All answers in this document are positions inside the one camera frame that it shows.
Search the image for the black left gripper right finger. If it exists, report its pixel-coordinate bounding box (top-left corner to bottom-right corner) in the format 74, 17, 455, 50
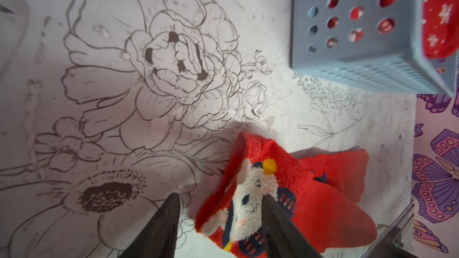
261, 194, 322, 258

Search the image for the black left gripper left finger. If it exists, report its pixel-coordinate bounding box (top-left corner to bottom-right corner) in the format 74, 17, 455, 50
120, 193, 180, 258

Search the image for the red snowflake patterned sock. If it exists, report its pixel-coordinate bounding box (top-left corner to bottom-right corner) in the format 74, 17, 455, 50
195, 132, 378, 258

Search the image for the light blue plastic basket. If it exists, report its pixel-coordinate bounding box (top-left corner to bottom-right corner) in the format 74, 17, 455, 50
292, 0, 457, 96

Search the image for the red santa snowflake sock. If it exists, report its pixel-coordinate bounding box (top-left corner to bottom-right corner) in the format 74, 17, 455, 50
422, 0, 459, 59

